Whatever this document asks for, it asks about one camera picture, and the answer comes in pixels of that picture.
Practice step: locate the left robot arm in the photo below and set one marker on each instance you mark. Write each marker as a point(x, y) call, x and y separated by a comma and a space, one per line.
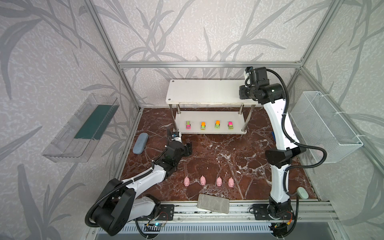
point(119, 204)

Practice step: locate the clear plastic wall bin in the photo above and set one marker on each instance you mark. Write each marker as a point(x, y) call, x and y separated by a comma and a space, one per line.
point(78, 139)

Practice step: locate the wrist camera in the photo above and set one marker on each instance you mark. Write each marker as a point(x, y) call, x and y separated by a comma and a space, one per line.
point(176, 136)
point(256, 77)

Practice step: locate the pale green soap bar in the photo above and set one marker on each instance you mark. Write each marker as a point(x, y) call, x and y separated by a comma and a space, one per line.
point(302, 193)

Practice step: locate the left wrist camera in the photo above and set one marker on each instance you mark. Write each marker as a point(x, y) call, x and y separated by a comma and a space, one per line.
point(176, 136)

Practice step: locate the white two-tier shelf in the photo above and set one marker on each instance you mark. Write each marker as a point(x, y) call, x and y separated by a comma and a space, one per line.
point(204, 94)

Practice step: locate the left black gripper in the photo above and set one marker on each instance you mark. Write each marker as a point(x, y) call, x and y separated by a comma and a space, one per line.
point(179, 142)

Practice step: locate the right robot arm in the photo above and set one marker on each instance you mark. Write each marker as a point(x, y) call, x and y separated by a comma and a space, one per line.
point(287, 147)

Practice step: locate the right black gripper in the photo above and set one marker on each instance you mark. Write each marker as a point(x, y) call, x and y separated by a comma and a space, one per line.
point(243, 92)

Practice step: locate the green circuit board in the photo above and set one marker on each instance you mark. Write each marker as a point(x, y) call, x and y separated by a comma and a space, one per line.
point(154, 227)

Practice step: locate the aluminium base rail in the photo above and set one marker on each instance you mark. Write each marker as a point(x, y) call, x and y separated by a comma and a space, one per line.
point(239, 212)

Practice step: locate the pink toy pig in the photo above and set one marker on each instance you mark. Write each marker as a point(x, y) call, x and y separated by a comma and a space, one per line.
point(203, 181)
point(231, 182)
point(186, 181)
point(219, 182)

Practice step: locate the pink green toy truck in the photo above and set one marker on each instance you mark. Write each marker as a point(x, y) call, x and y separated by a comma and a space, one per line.
point(188, 124)

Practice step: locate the white wire mesh basket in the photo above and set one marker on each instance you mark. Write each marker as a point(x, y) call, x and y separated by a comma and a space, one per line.
point(321, 125)

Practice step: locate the pink green mixer truck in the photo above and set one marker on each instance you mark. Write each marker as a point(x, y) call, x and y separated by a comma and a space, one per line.
point(230, 126)

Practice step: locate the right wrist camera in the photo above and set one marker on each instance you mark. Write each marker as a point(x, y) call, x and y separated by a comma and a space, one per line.
point(256, 77)

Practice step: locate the grey blue glasses case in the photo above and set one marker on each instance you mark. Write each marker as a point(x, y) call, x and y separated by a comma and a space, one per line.
point(140, 143)

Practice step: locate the grey sponge block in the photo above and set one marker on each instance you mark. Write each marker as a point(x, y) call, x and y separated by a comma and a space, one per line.
point(213, 204)

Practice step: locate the orange green mixer truck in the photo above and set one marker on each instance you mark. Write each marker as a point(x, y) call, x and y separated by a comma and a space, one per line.
point(217, 124)

